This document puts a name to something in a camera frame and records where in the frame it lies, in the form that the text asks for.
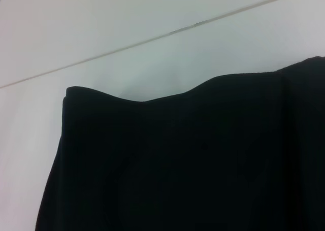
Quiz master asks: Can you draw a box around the black shirt with FREE print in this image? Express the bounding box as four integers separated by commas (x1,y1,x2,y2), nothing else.
35,55,325,231

